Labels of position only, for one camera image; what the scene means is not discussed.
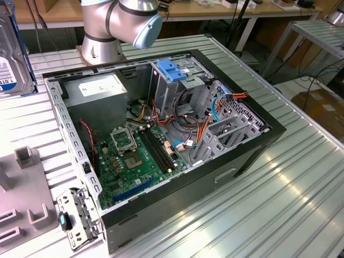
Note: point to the hard disk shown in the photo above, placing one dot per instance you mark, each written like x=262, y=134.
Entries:
x=10, y=53

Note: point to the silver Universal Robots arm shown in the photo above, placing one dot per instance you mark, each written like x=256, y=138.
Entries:
x=121, y=18

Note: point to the silver disk bay cage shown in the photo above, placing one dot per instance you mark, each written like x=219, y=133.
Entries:
x=212, y=150

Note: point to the black RAM slot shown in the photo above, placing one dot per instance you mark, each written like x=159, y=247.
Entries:
x=158, y=149
x=162, y=148
x=151, y=151
x=155, y=150

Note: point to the silver optical drive cage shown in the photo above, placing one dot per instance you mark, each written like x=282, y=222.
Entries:
x=166, y=94

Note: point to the green motherboard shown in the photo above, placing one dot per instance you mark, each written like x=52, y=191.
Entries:
x=145, y=172

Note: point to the silver chipset chip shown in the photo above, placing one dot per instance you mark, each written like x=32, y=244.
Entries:
x=133, y=162

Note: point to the CPU socket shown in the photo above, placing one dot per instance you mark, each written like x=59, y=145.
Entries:
x=122, y=141

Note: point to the blue plastic drive clips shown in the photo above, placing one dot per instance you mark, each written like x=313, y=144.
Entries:
x=169, y=67

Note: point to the blue expansion slot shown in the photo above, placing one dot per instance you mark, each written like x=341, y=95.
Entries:
x=134, y=189

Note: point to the black open PC case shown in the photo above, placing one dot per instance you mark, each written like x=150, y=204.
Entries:
x=174, y=204

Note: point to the grey power supply unit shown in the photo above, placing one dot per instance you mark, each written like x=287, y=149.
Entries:
x=96, y=113

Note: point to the wooden desk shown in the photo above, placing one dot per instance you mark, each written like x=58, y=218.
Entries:
x=215, y=12

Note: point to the black latch with blue tab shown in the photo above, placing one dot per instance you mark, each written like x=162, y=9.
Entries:
x=63, y=219

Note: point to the brown cardboard box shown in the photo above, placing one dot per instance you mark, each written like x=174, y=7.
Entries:
x=322, y=113

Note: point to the grey parts rack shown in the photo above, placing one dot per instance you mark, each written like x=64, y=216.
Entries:
x=24, y=188

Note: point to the metal slat side table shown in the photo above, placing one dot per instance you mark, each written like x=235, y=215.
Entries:
x=317, y=35

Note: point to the small black device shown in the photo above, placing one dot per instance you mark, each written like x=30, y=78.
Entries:
x=306, y=3

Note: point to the silver metal cylinder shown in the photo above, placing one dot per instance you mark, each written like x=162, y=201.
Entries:
x=336, y=17

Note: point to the silver perforated slot bracket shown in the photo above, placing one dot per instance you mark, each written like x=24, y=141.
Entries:
x=63, y=201

